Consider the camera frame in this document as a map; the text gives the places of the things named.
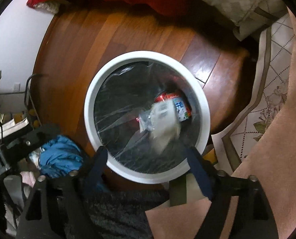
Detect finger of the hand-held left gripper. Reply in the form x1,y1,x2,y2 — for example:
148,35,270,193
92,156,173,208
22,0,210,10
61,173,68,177
3,123,62,155

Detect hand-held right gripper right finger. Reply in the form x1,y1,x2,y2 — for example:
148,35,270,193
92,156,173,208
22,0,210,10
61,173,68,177
186,146,275,239

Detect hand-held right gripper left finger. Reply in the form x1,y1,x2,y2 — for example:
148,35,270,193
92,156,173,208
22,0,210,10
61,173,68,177
16,146,109,239

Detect white round bin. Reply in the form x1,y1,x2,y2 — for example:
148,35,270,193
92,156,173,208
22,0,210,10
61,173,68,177
84,51,211,185

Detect white tissue packet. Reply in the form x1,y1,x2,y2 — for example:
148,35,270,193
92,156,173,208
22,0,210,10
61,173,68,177
150,100,183,155

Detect clear plastic bag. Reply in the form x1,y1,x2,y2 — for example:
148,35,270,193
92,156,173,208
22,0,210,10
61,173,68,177
137,108,155,132

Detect blue white milk carton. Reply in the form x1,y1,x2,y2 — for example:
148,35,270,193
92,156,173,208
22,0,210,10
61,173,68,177
173,97,192,122

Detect red soda can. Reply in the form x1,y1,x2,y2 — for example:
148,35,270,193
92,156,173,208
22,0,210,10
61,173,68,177
155,92,186,104

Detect stack of papers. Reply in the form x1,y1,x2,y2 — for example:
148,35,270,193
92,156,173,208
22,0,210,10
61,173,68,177
0,118,30,136

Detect blue cloth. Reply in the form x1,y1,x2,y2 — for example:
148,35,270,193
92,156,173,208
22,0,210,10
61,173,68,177
38,135,85,178

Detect pink cloth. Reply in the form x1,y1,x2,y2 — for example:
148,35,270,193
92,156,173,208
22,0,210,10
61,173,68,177
3,172,37,200

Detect person's dark fluffy pants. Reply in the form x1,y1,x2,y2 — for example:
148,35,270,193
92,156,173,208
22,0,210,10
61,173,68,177
63,189,168,239

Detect black bin liner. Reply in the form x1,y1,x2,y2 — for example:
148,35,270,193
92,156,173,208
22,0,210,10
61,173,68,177
93,60,202,173

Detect pink tablecloth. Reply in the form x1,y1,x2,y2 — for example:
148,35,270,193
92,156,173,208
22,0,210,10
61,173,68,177
145,5,296,239

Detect white floral cloth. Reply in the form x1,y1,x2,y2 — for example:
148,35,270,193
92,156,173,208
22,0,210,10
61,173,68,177
211,12,296,172

